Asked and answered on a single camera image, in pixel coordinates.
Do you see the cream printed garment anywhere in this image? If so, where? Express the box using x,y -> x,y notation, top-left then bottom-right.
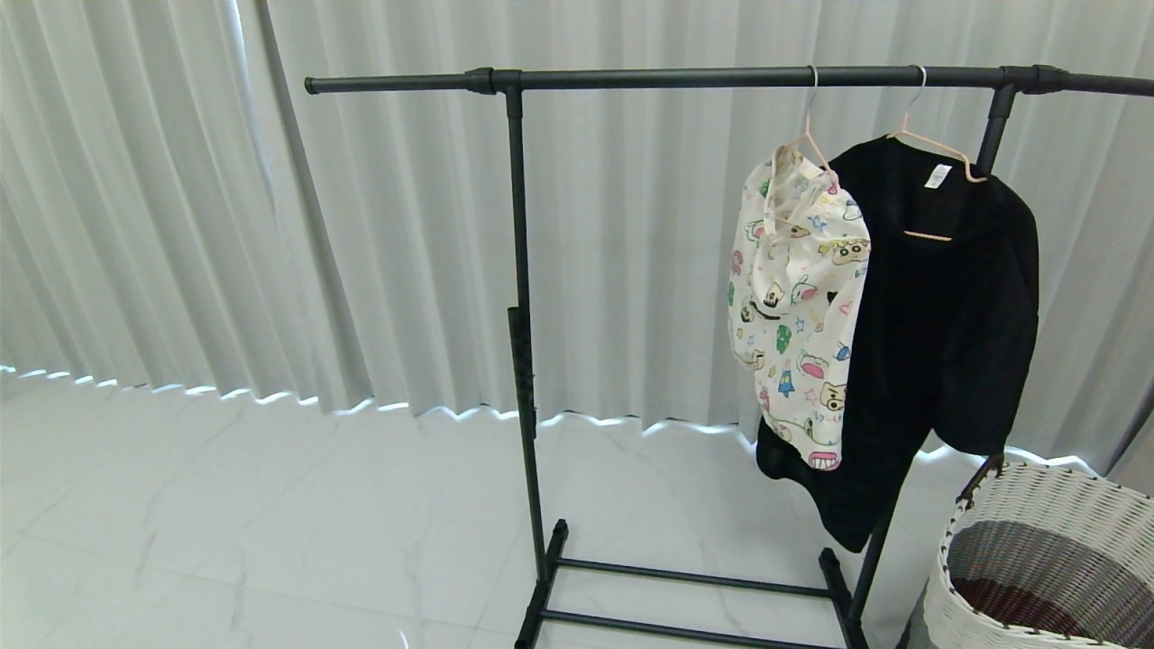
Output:
727,144 -> 873,471

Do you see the pink clothes hanger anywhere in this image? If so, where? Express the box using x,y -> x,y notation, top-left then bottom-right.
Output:
885,65 -> 988,242
765,65 -> 835,237

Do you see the black garment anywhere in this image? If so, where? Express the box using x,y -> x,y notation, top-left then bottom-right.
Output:
756,135 -> 1040,553

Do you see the black clothes rack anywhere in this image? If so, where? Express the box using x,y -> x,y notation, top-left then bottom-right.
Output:
304,63 -> 1154,649

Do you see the white laundry basket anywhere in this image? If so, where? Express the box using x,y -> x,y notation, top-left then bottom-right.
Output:
920,451 -> 1154,649

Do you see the white curtain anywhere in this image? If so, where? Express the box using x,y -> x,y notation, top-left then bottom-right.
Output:
0,0 -> 1154,474

